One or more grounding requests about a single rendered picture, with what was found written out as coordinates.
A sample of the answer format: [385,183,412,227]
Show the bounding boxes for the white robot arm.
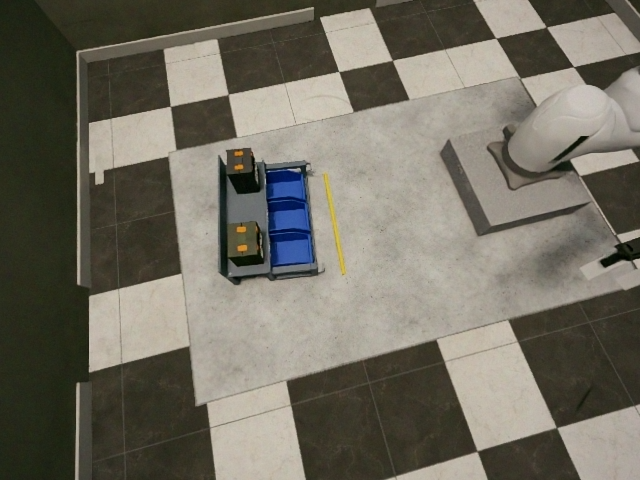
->
[486,65,640,191]

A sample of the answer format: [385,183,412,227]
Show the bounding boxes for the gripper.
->
[580,237,640,290]

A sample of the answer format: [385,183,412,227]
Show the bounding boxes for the blue open bin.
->
[265,170,306,203]
[267,199,310,234]
[269,232,313,267]

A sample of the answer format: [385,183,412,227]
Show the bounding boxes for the grey metal rack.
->
[218,155,324,285]

